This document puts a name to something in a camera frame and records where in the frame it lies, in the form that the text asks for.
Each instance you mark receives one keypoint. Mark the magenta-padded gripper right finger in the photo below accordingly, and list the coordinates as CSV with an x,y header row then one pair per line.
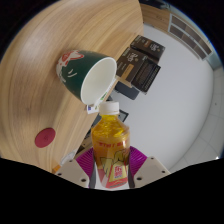
x,y
151,171

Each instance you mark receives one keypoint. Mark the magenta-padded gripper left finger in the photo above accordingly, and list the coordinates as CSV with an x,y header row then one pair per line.
x,y
71,173

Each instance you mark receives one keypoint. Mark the yellow drink bottle white cap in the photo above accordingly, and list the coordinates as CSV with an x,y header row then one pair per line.
x,y
110,146

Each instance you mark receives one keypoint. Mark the flat round red coaster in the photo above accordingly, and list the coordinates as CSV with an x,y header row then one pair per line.
x,y
45,137

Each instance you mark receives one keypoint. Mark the black box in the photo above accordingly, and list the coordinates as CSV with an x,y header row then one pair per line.
x,y
146,76

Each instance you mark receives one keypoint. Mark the green and white mug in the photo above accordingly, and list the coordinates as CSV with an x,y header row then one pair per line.
x,y
75,75

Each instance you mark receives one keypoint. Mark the brown cardboard box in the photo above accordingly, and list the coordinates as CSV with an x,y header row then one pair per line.
x,y
130,65

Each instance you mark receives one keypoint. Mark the dark brown carton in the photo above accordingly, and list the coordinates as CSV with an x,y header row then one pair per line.
x,y
148,46

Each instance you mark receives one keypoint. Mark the wooden glass-door cabinet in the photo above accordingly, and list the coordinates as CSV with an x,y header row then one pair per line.
x,y
186,31

